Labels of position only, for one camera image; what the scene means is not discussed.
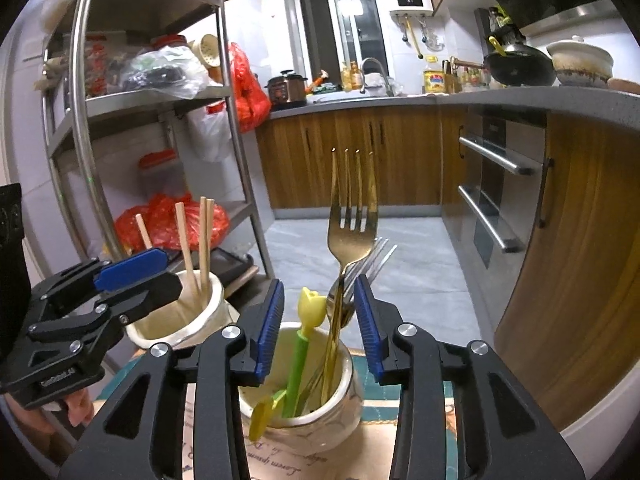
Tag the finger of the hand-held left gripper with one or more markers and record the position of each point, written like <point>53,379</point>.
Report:
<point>150,297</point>
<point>132,270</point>

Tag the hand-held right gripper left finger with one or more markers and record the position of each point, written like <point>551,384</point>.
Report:
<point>270,330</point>

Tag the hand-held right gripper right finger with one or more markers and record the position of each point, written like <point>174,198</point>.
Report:
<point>367,330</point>

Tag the wooden chopstick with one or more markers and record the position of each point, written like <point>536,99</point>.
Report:
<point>204,235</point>
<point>211,230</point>
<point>185,240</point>
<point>144,232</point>

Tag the green yellow tulip utensil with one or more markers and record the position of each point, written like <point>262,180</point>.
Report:
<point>310,310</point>
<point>265,417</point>

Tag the white ceramic cup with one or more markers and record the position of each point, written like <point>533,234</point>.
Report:
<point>320,425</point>
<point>210,310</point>

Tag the silver fork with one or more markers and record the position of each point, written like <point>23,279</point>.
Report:
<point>375,260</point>

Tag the gold fork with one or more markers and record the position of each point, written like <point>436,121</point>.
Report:
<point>350,245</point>

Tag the person's left hand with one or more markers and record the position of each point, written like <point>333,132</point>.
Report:
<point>80,410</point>

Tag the red plastic bag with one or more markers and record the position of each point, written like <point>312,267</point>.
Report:
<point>247,100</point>
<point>160,225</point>

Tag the black tray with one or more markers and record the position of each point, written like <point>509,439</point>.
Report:
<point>235,270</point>

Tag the red lid container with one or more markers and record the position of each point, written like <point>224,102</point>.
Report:
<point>157,160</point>

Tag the printed table mat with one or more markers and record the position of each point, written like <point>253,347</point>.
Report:
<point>370,455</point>

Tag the white plastic bag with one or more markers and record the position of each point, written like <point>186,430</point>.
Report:
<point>210,135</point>

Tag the wooden kitchen cabinet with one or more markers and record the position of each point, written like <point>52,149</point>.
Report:
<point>400,160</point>

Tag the clear plastic bag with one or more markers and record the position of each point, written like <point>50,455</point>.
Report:
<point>165,75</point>

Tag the built-in oven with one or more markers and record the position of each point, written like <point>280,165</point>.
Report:
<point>492,135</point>

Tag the cream colander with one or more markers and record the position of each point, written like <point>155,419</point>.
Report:
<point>207,50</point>

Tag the pressure cooker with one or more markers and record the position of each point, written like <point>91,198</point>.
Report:
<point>285,91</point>

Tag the metal faucet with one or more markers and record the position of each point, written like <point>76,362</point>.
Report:
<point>388,82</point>

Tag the yellow oil bottle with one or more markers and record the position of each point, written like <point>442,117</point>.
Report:
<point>435,81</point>

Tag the metal shelf rack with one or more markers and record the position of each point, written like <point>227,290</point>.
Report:
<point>150,10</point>

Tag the grey kitchen countertop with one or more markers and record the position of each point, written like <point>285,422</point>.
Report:
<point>500,95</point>

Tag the black wok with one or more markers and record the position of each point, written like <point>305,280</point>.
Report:
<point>520,70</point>

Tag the white clay pot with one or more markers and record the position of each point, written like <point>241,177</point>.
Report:
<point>580,60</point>

